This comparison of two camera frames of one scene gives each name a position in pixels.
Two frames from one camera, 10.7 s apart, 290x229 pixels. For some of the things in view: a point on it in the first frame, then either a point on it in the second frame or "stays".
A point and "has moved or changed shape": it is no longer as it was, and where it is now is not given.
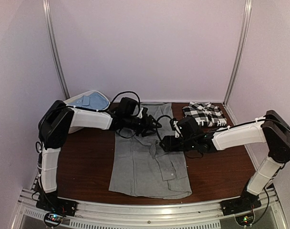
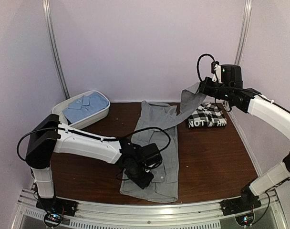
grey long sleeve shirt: x=140 y=167 has moved or changed shape
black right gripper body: x=188 y=144 to x=223 y=91
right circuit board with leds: x=246 y=220 stays
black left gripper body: x=140 y=126 to x=135 y=175
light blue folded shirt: x=96 y=101 stays
